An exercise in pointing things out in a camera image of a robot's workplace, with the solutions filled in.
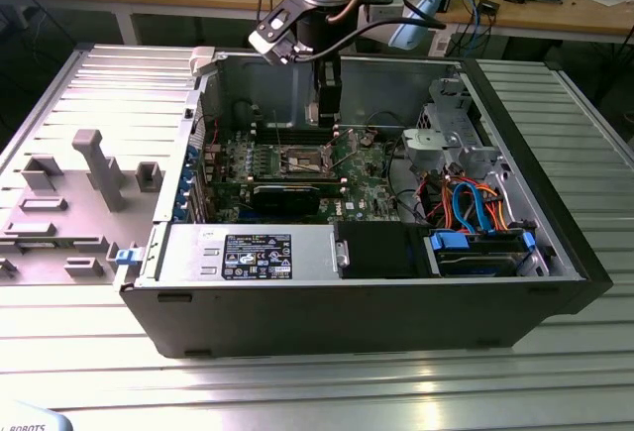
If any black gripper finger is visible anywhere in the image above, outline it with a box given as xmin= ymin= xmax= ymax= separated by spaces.
xmin=318 ymin=81 xmax=344 ymax=129

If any metal socket cover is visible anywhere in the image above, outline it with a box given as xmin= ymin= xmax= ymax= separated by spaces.
xmin=324 ymin=129 xmax=362 ymax=169

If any CPU socket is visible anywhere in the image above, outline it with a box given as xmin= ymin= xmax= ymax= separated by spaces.
xmin=276 ymin=143 xmax=333 ymax=177

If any RAM slot bank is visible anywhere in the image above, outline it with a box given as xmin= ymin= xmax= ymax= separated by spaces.
xmin=253 ymin=125 xmax=341 ymax=146
xmin=246 ymin=176 xmax=348 ymax=195

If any green motherboard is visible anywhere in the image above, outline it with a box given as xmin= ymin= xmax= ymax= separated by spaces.
xmin=200 ymin=126 xmax=420 ymax=227

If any black graphics card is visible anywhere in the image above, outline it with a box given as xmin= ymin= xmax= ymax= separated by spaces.
xmin=251 ymin=183 xmax=322 ymax=217

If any silver metal drive cage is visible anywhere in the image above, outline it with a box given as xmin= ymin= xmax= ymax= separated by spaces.
xmin=418 ymin=76 xmax=502 ymax=179

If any white plastic case latch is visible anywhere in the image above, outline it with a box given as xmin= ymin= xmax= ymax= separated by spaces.
xmin=190 ymin=47 xmax=219 ymax=78

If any blue card retainer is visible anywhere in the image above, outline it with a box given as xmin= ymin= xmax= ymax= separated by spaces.
xmin=172 ymin=146 xmax=199 ymax=227

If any silver power supply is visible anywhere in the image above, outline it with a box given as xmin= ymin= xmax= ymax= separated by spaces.
xmin=156 ymin=224 xmax=346 ymax=286

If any hard disk in blue carrier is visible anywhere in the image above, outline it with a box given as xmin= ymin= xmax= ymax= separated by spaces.
xmin=425 ymin=230 xmax=539 ymax=278

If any black PC case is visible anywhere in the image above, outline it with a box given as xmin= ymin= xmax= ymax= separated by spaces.
xmin=118 ymin=44 xmax=615 ymax=361

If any wooden workbench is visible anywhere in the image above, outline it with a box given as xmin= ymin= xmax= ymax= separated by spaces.
xmin=0 ymin=0 xmax=634 ymax=63

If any blue plastic clip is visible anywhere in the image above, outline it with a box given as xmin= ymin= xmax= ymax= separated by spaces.
xmin=117 ymin=247 xmax=144 ymax=269

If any grey parts rack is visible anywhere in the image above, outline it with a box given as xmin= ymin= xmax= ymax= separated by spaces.
xmin=0 ymin=128 xmax=164 ymax=286

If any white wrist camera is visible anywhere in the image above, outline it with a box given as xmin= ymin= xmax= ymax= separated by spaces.
xmin=247 ymin=0 xmax=311 ymax=65

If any thin black looped wire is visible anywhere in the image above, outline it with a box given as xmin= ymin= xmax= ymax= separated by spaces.
xmin=365 ymin=111 xmax=403 ymax=131

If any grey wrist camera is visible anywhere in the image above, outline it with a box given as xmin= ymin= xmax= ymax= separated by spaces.
xmin=367 ymin=0 xmax=408 ymax=21

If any silver metal bracket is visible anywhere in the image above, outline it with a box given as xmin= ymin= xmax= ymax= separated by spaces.
xmin=400 ymin=127 xmax=461 ymax=175

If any orange red wire bundle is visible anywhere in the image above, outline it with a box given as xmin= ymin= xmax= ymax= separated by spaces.
xmin=482 ymin=182 xmax=521 ymax=232
xmin=423 ymin=175 xmax=455 ymax=230

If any blue data wire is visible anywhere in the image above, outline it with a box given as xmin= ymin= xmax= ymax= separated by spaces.
xmin=453 ymin=180 xmax=496 ymax=234

